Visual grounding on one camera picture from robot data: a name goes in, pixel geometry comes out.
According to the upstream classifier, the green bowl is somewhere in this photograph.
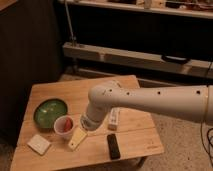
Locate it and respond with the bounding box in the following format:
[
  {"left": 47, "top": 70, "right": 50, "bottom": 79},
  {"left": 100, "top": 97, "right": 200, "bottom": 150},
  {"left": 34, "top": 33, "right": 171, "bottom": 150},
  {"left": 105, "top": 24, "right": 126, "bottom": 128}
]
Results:
[{"left": 33, "top": 98, "right": 68, "bottom": 129}]

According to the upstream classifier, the white sponge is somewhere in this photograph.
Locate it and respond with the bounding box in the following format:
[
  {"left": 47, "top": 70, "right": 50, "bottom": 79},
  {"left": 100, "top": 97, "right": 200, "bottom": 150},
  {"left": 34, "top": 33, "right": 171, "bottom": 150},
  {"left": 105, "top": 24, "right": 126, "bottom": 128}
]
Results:
[{"left": 27, "top": 134, "right": 51, "bottom": 155}]

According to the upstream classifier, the white remote control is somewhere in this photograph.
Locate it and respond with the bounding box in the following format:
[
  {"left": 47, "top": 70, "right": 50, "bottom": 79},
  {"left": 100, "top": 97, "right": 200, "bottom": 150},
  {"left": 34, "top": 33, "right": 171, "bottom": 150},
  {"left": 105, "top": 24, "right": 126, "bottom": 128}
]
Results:
[{"left": 108, "top": 108, "right": 120, "bottom": 131}]

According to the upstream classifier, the metal pole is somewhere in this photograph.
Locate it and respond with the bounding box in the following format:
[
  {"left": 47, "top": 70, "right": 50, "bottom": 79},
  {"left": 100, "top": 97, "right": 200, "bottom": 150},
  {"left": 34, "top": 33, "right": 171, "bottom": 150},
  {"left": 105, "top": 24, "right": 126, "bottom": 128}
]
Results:
[{"left": 64, "top": 0, "right": 76, "bottom": 46}]

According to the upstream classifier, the wooden table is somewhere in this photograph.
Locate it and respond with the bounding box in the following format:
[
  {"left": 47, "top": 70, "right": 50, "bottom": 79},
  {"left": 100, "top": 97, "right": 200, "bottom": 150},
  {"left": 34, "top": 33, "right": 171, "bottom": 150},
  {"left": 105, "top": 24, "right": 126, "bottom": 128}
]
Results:
[{"left": 9, "top": 74, "right": 165, "bottom": 171}]

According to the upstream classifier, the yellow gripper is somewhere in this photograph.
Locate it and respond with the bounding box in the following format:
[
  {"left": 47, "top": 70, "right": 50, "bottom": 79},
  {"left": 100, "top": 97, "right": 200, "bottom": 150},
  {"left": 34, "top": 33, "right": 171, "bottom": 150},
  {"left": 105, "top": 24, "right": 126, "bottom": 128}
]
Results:
[{"left": 68, "top": 127, "right": 87, "bottom": 151}]

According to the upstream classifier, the wooden shelf beam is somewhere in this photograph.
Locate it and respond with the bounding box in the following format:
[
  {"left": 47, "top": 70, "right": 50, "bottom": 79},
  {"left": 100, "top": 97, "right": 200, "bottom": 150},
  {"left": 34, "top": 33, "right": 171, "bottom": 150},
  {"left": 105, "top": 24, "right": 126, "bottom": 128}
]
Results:
[{"left": 63, "top": 42, "right": 213, "bottom": 79}]

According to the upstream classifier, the black object on shelf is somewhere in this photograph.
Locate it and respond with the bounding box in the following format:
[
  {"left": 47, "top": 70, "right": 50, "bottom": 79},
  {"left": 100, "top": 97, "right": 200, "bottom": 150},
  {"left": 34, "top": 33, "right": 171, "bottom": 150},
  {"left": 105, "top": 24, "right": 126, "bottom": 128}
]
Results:
[{"left": 161, "top": 55, "right": 190, "bottom": 65}]

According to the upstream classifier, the red object in cup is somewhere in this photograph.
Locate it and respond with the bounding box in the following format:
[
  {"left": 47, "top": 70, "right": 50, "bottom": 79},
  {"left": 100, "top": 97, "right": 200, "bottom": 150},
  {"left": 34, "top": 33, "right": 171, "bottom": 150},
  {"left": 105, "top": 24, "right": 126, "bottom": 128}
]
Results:
[{"left": 64, "top": 118, "right": 72, "bottom": 132}]

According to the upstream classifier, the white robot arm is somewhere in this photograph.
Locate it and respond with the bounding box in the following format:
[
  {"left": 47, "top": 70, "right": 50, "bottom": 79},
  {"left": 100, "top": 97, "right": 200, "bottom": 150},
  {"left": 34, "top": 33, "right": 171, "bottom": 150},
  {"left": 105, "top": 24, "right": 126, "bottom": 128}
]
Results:
[{"left": 80, "top": 80, "right": 213, "bottom": 131}]

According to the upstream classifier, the upper wooden shelf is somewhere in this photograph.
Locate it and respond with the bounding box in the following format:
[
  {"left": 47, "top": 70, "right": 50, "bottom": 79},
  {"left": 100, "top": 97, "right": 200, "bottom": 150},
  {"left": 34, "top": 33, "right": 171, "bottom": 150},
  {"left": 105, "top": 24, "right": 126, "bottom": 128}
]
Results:
[{"left": 57, "top": 0, "right": 213, "bottom": 19}]

